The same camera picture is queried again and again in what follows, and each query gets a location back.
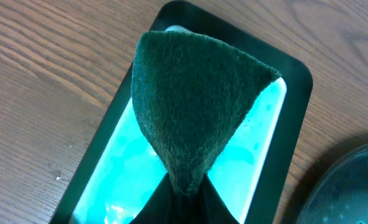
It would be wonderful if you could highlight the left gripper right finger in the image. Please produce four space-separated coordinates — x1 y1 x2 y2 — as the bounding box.
186 174 238 224

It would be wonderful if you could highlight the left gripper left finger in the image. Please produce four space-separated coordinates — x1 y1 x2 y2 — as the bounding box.
130 173 174 224

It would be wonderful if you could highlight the green scouring sponge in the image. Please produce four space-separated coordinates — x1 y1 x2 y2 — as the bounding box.
131 31 280 196

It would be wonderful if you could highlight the black rectangular sponge tray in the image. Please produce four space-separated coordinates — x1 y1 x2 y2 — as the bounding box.
51 1 313 223

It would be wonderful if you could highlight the round black serving tray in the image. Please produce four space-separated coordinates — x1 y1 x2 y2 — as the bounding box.
296 144 368 224

